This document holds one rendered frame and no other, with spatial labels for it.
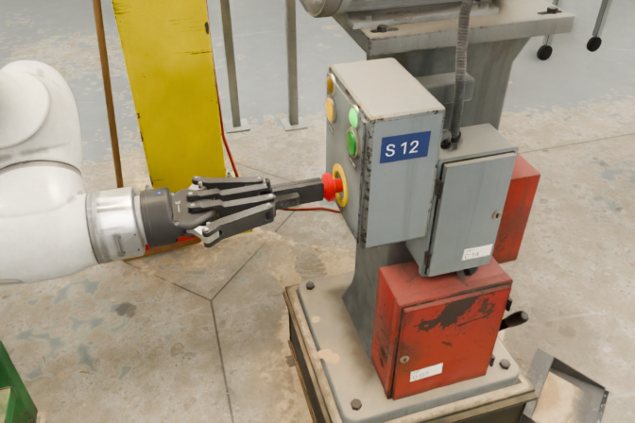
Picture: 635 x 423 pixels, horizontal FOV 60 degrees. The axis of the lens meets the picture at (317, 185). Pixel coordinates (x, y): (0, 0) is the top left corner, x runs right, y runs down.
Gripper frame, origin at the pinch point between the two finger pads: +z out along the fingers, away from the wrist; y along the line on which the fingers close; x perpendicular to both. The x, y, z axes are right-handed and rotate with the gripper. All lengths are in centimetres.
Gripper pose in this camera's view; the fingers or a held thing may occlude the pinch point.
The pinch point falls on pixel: (297, 193)
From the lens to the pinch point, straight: 74.8
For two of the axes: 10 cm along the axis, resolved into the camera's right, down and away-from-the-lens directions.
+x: 0.0, -8.1, -5.8
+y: 2.8, 5.6, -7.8
